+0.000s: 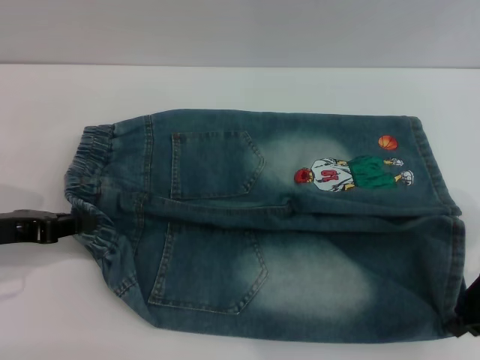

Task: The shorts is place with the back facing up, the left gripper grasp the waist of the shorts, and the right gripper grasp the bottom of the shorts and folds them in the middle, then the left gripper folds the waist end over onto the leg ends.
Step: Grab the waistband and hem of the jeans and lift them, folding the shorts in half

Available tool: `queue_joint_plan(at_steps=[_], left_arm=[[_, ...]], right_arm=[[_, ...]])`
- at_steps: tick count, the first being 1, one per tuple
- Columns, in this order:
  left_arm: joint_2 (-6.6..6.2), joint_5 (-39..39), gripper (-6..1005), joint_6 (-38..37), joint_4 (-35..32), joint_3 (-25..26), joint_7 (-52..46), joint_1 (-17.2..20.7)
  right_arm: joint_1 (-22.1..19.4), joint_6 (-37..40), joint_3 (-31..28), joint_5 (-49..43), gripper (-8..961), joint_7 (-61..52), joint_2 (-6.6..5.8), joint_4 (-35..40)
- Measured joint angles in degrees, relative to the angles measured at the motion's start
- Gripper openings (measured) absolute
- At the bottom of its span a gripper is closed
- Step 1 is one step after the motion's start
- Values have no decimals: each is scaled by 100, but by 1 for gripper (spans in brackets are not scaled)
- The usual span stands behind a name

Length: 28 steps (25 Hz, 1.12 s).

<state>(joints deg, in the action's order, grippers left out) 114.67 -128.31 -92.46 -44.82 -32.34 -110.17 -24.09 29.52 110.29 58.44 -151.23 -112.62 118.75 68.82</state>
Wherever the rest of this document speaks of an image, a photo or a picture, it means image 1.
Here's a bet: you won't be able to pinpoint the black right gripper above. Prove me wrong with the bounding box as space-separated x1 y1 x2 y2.
453 273 480 330

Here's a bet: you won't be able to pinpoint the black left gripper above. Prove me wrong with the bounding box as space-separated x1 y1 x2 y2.
0 210 95 247

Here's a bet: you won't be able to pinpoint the blue denim shorts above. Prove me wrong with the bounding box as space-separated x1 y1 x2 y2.
63 107 470 338

